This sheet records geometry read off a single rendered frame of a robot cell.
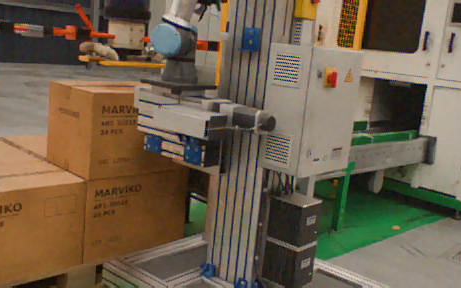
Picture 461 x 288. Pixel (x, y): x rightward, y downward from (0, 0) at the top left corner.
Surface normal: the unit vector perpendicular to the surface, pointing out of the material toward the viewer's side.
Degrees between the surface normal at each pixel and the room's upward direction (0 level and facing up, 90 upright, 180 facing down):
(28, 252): 90
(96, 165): 90
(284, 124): 90
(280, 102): 90
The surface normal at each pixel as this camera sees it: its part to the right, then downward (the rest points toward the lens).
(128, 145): 0.70, 0.20
